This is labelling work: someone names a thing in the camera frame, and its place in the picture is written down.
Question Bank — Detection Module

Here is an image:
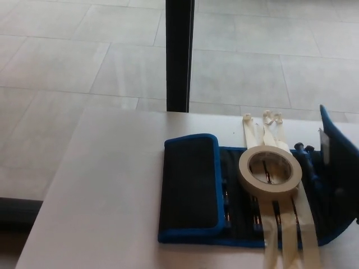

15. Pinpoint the beige masking tape roll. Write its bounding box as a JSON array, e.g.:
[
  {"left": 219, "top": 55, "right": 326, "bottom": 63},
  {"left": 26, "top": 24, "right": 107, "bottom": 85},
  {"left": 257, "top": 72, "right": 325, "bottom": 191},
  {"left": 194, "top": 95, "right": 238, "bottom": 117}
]
[{"left": 238, "top": 145, "right": 303, "bottom": 197}]

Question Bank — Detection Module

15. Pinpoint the dark low bench edge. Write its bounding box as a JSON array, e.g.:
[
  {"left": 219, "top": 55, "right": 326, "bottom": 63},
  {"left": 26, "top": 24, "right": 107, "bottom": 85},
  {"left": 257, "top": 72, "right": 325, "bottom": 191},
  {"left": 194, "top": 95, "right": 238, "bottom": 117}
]
[{"left": 0, "top": 197, "right": 44, "bottom": 225}]

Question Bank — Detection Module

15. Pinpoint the black vertical pillar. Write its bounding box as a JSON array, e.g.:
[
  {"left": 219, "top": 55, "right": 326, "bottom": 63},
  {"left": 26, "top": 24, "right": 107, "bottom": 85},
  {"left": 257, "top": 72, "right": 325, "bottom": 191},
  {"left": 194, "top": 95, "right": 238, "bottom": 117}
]
[{"left": 165, "top": 0, "right": 196, "bottom": 113}]

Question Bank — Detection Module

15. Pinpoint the blue black precision screwdriver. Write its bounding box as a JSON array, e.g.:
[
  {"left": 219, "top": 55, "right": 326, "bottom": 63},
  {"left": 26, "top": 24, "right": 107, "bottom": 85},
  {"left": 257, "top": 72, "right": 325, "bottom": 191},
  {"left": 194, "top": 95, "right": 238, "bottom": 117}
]
[{"left": 293, "top": 142, "right": 320, "bottom": 183}]

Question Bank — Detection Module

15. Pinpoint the black blue-trimmed folding toolkit case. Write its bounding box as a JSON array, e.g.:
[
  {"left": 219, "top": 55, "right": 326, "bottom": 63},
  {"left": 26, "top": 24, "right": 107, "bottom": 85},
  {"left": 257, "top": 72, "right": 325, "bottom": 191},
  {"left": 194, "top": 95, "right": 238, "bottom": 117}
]
[{"left": 157, "top": 104, "right": 359, "bottom": 248}]

